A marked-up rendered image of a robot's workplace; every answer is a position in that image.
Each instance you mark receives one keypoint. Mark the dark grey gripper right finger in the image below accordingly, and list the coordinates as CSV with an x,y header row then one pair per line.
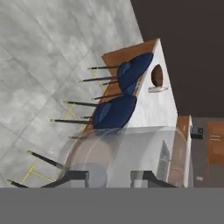
x,y
141,175

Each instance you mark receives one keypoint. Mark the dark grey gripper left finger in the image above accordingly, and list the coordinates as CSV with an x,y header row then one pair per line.
x,y
78,175

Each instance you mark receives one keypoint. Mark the wooden cabinet run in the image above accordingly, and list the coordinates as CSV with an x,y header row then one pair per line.
x,y
215,148

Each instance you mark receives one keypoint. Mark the clear glass bowl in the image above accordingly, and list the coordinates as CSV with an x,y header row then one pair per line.
x,y
128,151

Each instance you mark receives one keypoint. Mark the white-topped wooden dining counter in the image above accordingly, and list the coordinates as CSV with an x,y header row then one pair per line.
x,y
154,109

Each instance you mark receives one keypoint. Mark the small black box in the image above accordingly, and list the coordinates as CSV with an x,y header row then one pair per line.
x,y
197,135

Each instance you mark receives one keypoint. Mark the small white plate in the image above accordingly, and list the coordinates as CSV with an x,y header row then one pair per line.
x,y
157,89

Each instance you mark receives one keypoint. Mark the brown round bowl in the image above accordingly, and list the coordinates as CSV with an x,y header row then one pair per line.
x,y
157,75

